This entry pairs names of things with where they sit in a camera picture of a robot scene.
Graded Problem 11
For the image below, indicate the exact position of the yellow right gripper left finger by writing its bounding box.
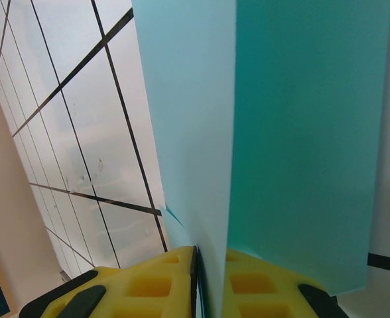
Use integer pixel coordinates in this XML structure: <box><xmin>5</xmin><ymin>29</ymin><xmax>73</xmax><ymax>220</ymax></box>
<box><xmin>17</xmin><ymin>244</ymin><xmax>198</xmax><ymax>318</ymax></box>

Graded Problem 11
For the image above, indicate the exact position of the teal paper sheet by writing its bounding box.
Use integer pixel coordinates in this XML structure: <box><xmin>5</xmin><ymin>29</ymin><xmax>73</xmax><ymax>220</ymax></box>
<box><xmin>131</xmin><ymin>0</ymin><xmax>390</xmax><ymax>318</ymax></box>

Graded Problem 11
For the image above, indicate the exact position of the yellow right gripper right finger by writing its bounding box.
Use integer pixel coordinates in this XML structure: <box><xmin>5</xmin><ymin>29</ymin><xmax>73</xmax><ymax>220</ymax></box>
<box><xmin>221</xmin><ymin>248</ymin><xmax>348</xmax><ymax>318</ymax></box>

